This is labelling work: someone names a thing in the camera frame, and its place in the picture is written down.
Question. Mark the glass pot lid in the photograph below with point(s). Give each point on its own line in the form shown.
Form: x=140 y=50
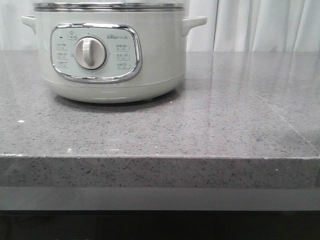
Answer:
x=108 y=6

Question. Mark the pale green electric pot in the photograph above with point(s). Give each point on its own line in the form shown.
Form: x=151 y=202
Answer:
x=106 y=56

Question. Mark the white curtain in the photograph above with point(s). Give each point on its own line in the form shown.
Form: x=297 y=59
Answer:
x=232 y=25

